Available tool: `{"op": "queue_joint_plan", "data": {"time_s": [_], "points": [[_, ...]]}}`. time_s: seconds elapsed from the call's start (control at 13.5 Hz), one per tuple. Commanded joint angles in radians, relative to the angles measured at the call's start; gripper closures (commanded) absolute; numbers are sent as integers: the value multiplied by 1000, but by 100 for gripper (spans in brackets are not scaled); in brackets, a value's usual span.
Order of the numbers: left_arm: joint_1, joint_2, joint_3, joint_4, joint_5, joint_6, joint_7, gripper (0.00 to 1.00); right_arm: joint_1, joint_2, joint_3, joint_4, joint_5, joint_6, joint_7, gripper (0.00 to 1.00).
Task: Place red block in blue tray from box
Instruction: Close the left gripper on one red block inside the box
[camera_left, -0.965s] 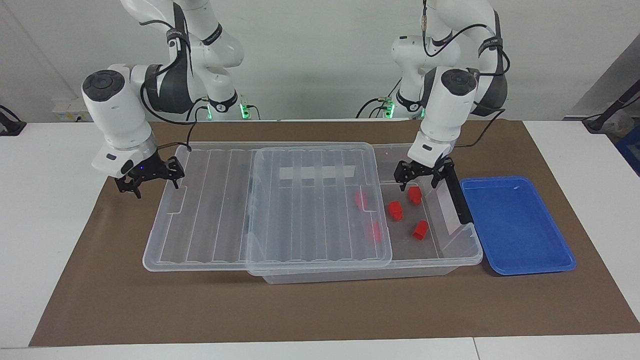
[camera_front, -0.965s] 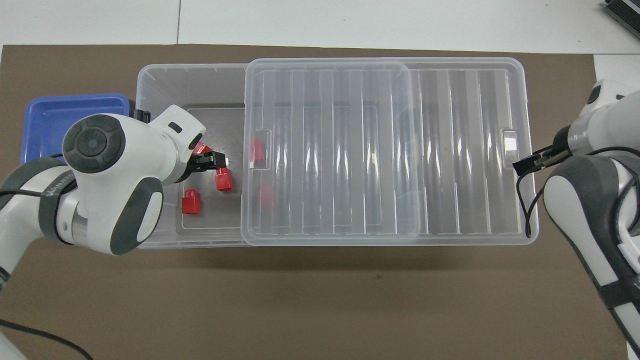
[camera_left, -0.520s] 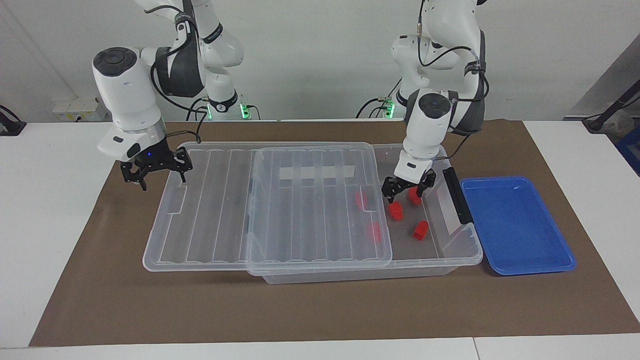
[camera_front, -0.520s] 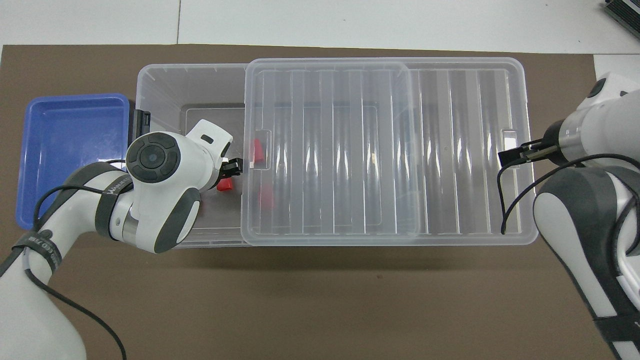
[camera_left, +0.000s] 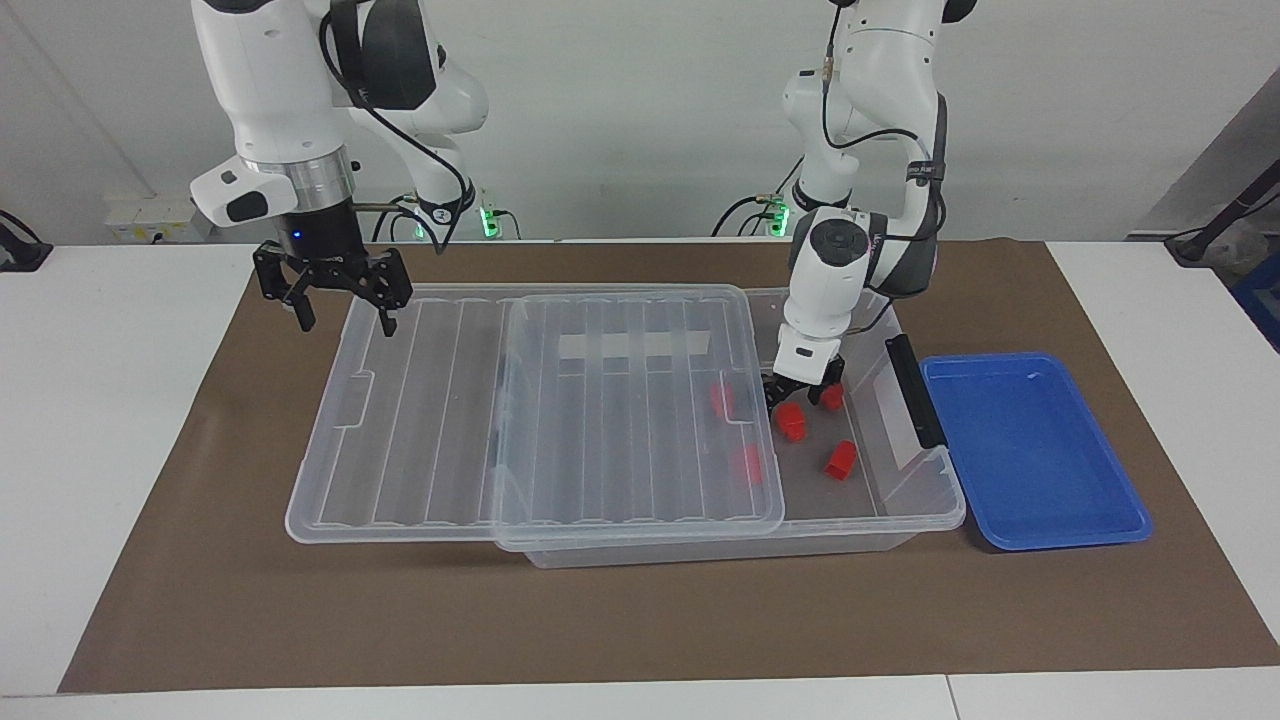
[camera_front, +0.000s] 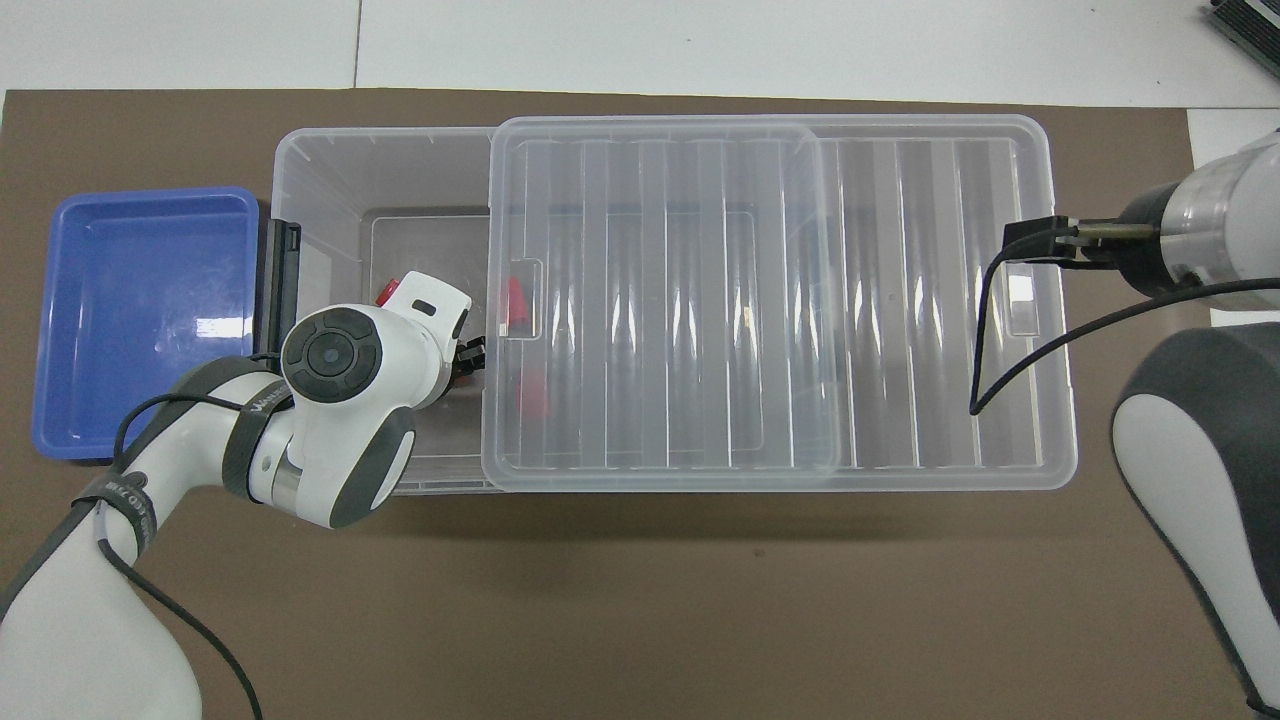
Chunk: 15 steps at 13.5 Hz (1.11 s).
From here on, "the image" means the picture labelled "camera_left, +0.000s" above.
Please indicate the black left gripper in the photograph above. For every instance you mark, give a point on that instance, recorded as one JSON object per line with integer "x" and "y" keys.
{"x": 805, "y": 373}

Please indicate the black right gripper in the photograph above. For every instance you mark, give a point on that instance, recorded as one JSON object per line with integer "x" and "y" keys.
{"x": 320, "y": 250}

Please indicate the red block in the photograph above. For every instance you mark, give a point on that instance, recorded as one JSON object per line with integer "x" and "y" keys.
{"x": 835, "y": 399}
{"x": 722, "y": 398}
{"x": 750, "y": 465}
{"x": 840, "y": 460}
{"x": 792, "y": 424}

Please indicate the clear ribbed box lid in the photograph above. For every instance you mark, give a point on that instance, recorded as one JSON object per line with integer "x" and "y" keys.
{"x": 420, "y": 420}

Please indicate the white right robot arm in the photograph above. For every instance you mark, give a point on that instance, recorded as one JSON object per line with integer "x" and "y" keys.
{"x": 270, "y": 80}

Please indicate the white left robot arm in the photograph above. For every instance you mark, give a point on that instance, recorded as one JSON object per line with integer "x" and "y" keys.
{"x": 880, "y": 60}

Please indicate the clear plastic storage box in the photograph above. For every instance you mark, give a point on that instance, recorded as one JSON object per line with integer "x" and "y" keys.
{"x": 860, "y": 500}

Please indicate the blue plastic tray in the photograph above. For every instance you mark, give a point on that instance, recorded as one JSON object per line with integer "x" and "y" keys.
{"x": 1030, "y": 460}

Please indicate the white power strip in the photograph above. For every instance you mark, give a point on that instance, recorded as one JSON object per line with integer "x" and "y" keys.
{"x": 150, "y": 218}

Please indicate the brown table mat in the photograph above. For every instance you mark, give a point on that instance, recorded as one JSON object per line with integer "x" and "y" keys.
{"x": 200, "y": 600}

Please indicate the black clamp object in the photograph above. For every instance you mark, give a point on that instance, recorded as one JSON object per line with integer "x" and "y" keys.
{"x": 20, "y": 255}

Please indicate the blue crate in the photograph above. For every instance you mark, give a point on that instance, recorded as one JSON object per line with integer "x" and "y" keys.
{"x": 1262, "y": 300}

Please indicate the black stand leg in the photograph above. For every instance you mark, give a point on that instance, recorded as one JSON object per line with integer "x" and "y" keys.
{"x": 1235, "y": 210}

